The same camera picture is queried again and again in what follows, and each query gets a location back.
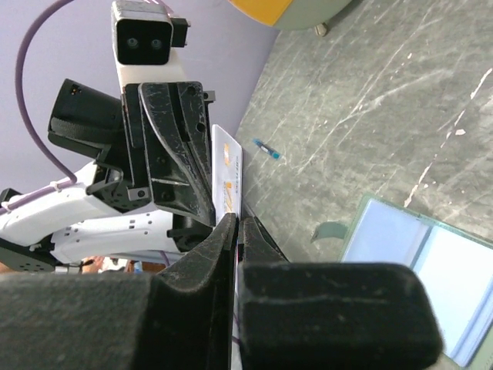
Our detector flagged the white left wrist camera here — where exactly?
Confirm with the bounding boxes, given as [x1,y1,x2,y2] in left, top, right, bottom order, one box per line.
[111,1,190,93]

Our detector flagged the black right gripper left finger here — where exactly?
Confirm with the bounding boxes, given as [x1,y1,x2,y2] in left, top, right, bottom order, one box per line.
[1,214,236,369]

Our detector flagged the small blue pen piece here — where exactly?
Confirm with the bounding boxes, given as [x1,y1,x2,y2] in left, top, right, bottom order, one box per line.
[253,139,281,160]

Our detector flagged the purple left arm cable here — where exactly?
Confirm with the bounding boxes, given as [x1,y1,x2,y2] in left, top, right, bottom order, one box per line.
[0,0,170,267]

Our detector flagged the green card holder wallet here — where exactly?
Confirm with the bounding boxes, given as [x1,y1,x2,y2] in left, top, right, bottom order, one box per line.
[311,195,492,369]

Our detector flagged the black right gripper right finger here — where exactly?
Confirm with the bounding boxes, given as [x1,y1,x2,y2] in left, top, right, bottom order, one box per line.
[238,217,441,369]

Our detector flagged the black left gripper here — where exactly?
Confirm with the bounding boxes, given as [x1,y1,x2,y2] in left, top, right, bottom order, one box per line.
[97,82,216,252]

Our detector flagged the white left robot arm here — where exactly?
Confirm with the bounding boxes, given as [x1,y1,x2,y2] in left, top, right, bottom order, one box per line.
[1,79,216,272]

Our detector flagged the white VIP credit card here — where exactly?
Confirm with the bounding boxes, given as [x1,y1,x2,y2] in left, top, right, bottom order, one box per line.
[211,125,243,223]

